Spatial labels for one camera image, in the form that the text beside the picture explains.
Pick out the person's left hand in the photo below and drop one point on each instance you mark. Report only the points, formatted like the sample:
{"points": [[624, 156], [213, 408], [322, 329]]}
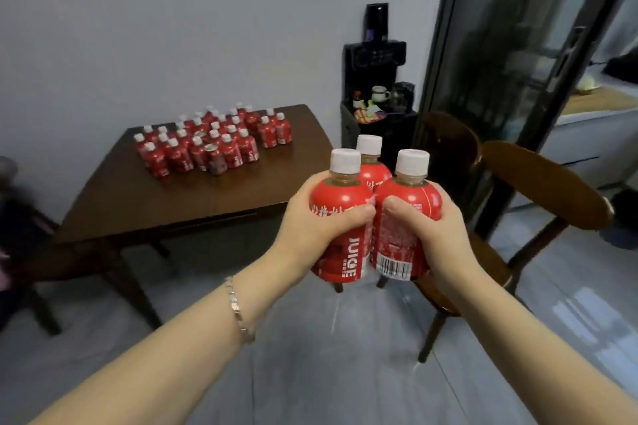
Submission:
{"points": [[299, 228]]}

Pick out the person's right hand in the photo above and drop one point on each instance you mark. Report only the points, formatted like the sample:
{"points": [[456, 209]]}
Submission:
{"points": [[446, 245]]}

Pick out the person's left thumb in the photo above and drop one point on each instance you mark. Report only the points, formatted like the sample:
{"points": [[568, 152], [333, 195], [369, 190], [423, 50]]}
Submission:
{"points": [[351, 217]]}

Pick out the person's right thumb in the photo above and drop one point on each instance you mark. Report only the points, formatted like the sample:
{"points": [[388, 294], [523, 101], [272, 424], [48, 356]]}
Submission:
{"points": [[401, 213]]}

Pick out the red labelled drink bottle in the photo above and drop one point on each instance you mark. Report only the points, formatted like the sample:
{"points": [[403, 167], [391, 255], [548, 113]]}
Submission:
{"points": [[398, 245], [344, 250], [373, 170]]}

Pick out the person's left forearm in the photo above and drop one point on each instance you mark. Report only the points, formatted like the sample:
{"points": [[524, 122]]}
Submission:
{"points": [[174, 355]]}

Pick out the person's right forearm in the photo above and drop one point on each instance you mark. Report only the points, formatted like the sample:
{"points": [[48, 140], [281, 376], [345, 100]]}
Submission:
{"points": [[528, 350]]}

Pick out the brown wooden chair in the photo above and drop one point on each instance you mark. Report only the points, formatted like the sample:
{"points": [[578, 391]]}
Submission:
{"points": [[451, 150], [548, 190]]}

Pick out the colourful snack packets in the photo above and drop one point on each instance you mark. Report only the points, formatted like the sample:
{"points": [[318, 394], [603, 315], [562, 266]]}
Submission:
{"points": [[370, 112]]}

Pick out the black kettle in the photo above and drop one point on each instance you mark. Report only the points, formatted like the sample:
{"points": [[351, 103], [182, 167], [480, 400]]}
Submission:
{"points": [[402, 97]]}

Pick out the small red capped bottle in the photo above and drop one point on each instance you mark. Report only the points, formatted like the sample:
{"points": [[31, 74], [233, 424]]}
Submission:
{"points": [[357, 100]]}

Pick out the pale green mug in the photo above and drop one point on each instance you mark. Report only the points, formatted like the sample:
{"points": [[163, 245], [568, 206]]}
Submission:
{"points": [[380, 94]]}

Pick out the cluster of red bottles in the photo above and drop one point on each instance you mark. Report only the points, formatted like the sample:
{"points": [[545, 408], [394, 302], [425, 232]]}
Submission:
{"points": [[214, 143]]}

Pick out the black water dispenser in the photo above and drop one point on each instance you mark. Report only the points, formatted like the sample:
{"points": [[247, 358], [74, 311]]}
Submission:
{"points": [[374, 58]]}

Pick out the dark brown wooden table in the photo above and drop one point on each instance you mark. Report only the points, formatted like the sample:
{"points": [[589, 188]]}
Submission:
{"points": [[189, 190]]}

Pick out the black framed glass door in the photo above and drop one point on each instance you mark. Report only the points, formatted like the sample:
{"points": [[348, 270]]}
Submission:
{"points": [[503, 41]]}

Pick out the white counter wooden top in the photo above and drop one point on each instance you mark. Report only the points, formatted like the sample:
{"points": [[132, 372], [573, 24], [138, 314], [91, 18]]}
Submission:
{"points": [[593, 131]]}

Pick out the black round floor object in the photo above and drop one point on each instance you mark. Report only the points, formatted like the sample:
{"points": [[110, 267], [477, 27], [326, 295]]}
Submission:
{"points": [[623, 220]]}

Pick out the pale yellow item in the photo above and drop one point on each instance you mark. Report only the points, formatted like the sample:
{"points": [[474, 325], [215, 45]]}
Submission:
{"points": [[588, 85]]}

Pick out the black bag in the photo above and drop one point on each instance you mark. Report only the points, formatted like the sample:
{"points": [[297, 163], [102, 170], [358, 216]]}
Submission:
{"points": [[623, 66]]}

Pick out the dark chair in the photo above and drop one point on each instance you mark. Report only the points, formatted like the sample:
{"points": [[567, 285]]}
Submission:
{"points": [[22, 240]]}

